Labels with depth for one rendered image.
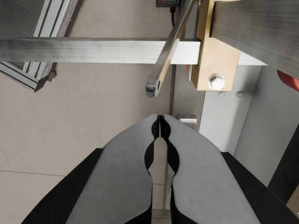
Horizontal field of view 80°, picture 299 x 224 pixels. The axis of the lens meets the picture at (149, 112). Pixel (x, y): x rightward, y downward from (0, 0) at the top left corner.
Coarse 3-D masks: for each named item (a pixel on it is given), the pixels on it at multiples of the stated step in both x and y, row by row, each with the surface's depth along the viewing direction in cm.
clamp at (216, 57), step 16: (208, 0) 20; (224, 0) 20; (208, 16) 21; (208, 32) 22; (208, 48) 23; (224, 48) 23; (208, 64) 24; (224, 64) 24; (192, 80) 28; (224, 80) 25
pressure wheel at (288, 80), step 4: (280, 72) 22; (280, 76) 23; (284, 76) 22; (288, 76) 21; (284, 80) 23; (288, 80) 22; (292, 80) 21; (296, 80) 20; (288, 84) 22; (292, 84) 21; (296, 84) 21; (296, 88) 21
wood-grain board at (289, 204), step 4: (296, 188) 34; (296, 192) 34; (292, 196) 35; (296, 196) 34; (288, 200) 36; (292, 200) 35; (296, 200) 34; (288, 204) 36; (292, 204) 35; (296, 204) 34; (292, 208) 35; (296, 208) 34; (296, 212) 34
